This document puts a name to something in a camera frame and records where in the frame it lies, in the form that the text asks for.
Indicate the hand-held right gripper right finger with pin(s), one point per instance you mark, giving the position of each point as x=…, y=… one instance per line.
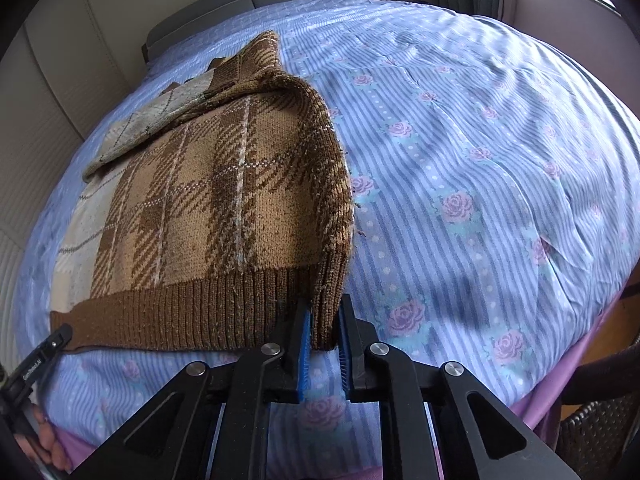
x=345, y=360

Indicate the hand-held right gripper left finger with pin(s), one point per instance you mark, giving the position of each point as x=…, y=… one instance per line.
x=302, y=360

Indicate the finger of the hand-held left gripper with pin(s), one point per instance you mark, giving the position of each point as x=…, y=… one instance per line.
x=47, y=352

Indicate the brown patterned blanket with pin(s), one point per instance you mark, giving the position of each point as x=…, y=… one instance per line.
x=210, y=200

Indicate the person's left hand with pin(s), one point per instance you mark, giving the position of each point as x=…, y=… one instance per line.
x=50, y=440

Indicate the purple bed sheet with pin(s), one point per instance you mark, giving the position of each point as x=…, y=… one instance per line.
x=565, y=375

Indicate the blue floral striped duvet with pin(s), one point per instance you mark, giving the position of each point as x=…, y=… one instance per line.
x=450, y=160

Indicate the dark wicker chair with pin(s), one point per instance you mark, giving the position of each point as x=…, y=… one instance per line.
x=595, y=435

